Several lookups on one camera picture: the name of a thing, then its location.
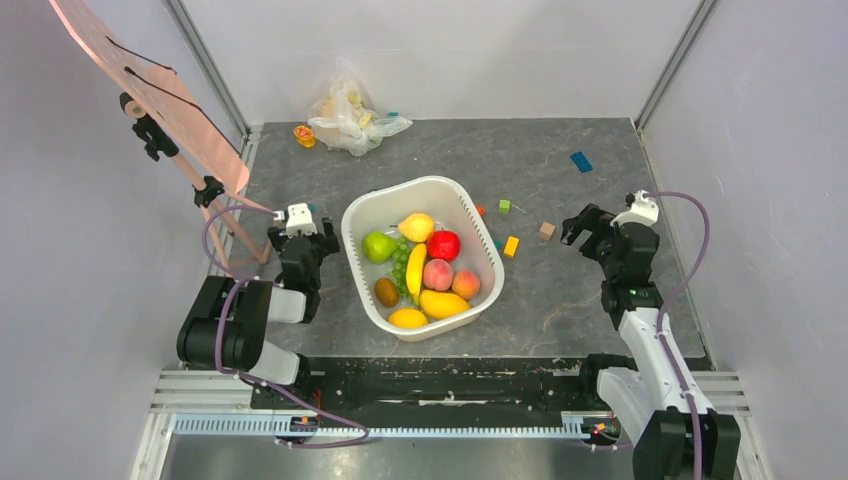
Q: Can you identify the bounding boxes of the white plastic basket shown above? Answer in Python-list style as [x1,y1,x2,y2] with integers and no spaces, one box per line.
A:
[341,176,505,342]

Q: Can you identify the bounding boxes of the clear plastic bag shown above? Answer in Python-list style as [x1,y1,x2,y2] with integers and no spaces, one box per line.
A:
[307,58,413,157]

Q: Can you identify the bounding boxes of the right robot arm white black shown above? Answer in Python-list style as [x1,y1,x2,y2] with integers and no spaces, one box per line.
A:
[561,201,741,479]

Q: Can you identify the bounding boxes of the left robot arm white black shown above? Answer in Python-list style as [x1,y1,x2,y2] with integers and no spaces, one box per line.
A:
[176,217,340,408]

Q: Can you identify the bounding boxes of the tan wooden cube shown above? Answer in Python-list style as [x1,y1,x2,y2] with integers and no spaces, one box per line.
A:
[538,222,556,242]

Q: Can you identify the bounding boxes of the green pear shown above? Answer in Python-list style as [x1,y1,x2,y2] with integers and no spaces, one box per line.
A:
[362,231,398,264]

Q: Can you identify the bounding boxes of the blue lego brick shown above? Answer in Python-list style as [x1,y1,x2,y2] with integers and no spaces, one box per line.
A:
[570,151,593,173]

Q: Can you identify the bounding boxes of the yellow block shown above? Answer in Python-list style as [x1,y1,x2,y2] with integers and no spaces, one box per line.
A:
[503,236,520,258]

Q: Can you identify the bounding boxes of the green grapes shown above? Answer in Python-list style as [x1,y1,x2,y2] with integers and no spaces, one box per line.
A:
[391,237,411,297]

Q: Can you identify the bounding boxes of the brown kiwi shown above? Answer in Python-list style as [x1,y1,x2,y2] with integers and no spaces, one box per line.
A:
[374,277,400,308]

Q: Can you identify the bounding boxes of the pink tripod stand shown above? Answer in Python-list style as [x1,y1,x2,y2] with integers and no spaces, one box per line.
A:
[119,92,272,269]

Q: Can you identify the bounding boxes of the yellow banana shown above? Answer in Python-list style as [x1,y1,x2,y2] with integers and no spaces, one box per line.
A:
[405,243,427,306]

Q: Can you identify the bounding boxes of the yellow lemon pear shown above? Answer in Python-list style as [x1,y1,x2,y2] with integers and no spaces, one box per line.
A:
[397,213,435,243]

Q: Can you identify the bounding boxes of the yellow lemon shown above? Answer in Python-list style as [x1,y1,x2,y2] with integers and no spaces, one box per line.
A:
[388,308,429,329]

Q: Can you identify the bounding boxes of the orange yellow toy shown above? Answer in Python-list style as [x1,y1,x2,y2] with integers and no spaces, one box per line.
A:
[293,125,316,148]

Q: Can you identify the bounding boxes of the pink peach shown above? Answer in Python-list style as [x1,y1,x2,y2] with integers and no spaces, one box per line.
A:
[422,259,454,291]

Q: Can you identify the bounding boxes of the red apple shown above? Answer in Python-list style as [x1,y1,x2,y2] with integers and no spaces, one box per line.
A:
[426,230,462,262]

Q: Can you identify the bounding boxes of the orange peach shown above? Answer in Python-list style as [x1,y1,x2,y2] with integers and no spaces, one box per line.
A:
[451,270,481,301]

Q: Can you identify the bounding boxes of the yellow mango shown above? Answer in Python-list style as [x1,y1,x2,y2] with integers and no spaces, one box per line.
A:
[419,290,471,320]

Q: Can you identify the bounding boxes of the pink perforated board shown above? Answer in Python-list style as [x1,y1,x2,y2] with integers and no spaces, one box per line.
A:
[51,1,249,192]

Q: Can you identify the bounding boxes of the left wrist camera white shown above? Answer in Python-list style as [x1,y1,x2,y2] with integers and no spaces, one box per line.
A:
[273,203,318,238]

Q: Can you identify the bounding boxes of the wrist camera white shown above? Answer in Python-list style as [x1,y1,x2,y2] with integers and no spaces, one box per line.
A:
[610,190,660,227]
[273,203,318,238]

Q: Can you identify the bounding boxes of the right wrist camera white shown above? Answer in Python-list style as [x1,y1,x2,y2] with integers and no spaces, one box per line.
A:
[610,190,660,227]

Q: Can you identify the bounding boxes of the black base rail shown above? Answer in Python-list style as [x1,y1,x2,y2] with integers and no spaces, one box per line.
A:
[293,353,637,429]

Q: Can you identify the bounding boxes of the black cord on board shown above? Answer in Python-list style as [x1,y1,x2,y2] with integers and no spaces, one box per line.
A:
[104,35,242,158]

